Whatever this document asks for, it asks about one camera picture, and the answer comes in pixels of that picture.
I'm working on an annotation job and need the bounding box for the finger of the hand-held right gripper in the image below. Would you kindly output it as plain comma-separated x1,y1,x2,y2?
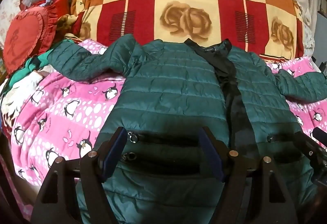
293,131,317,163

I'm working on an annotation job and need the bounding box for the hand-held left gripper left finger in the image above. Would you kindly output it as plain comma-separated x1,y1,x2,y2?
30,126,128,224

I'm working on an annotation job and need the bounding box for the pink penguin print blanket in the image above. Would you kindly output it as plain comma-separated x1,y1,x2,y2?
10,39,327,189

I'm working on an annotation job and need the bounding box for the red heart-shaped ruffled cushion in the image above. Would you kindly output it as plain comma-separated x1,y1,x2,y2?
2,4,59,75

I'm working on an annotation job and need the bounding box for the red cloth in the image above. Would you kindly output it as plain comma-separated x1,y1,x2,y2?
52,0,74,20

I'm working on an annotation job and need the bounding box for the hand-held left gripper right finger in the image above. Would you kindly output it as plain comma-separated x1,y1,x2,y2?
199,126,299,224

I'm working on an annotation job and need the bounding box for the green puffer jacket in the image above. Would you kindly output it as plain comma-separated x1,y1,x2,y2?
47,35,327,224

